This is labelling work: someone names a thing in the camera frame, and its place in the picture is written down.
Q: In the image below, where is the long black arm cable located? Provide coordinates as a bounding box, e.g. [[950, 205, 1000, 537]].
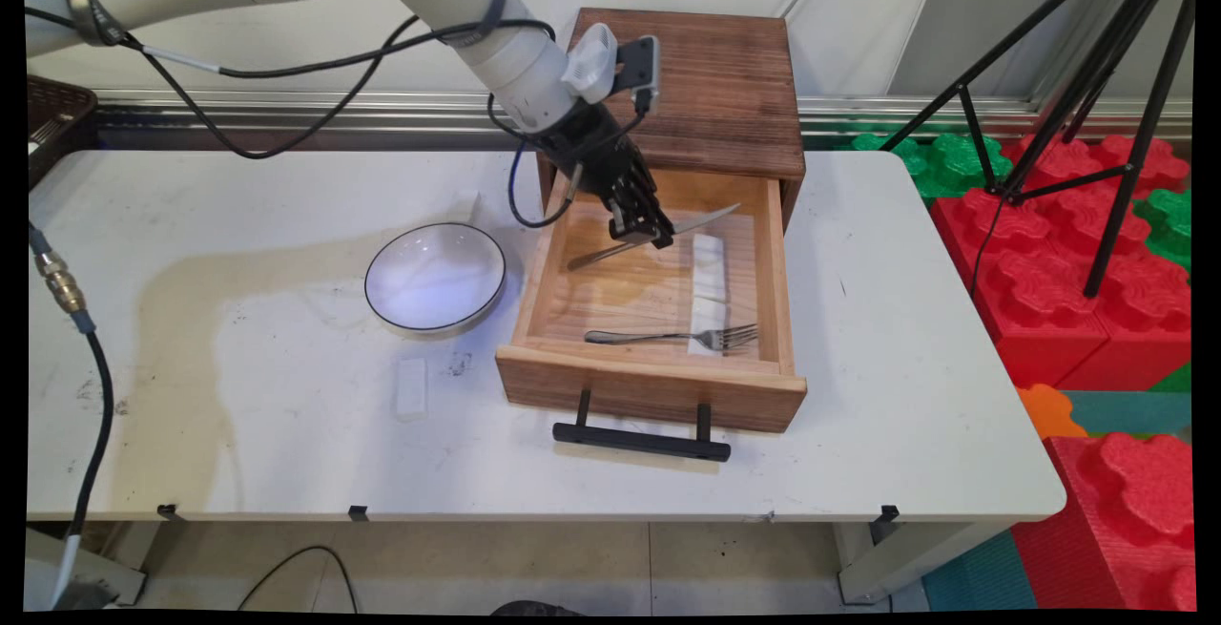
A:
[[24, 5, 558, 161]]

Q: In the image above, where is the dark wooden cabinet box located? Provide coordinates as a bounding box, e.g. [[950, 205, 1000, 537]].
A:
[[537, 8, 808, 230]]

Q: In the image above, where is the large red foam block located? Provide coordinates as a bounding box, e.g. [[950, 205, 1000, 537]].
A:
[[930, 188, 1192, 393]]

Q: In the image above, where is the aluminium wall rail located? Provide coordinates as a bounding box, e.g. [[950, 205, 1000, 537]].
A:
[[95, 88, 1193, 141]]

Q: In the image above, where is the white table leg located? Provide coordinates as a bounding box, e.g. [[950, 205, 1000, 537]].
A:
[[26, 522, 161, 607], [836, 518, 1014, 605]]

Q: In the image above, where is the thin black floor cable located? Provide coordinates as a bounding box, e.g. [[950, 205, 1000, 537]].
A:
[[237, 545, 360, 613]]

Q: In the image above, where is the brown woven basket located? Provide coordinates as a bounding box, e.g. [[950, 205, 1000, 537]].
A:
[[27, 74, 100, 190]]

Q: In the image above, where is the long white cutlery rest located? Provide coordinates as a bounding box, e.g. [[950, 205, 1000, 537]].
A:
[[689, 234, 730, 357]]

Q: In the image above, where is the black tripod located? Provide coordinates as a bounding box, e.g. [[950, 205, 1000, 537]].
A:
[[878, 0, 1198, 300]]

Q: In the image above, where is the teal foam mat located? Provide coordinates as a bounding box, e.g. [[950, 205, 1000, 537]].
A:
[[1062, 390, 1192, 438]]

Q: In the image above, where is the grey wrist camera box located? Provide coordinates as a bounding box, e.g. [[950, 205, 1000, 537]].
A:
[[614, 34, 662, 116]]

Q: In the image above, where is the serrated steel table knife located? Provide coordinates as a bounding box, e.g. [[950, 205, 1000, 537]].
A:
[[568, 203, 743, 272]]

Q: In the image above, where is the light wooden drawer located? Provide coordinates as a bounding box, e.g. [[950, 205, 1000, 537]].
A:
[[496, 162, 810, 434]]

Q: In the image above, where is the green foam block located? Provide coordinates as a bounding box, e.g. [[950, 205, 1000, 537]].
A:
[[851, 133, 1014, 208], [1132, 188, 1193, 275]]

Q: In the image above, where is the white plate with black rim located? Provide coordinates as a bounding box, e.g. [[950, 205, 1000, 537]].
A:
[[364, 222, 508, 335]]

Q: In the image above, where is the black drawer handle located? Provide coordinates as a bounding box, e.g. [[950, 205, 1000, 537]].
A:
[[553, 388, 734, 463]]

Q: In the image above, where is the steel fork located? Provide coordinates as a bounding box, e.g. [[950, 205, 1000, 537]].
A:
[[585, 323, 761, 354]]

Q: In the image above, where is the black and blue wrist cable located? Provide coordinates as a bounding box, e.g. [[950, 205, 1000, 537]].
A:
[[486, 91, 652, 230]]

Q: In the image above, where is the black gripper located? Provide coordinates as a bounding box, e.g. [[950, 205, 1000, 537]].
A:
[[530, 100, 676, 250]]

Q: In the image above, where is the orange foam piece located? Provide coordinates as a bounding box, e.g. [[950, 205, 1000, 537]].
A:
[[1016, 384, 1089, 442]]

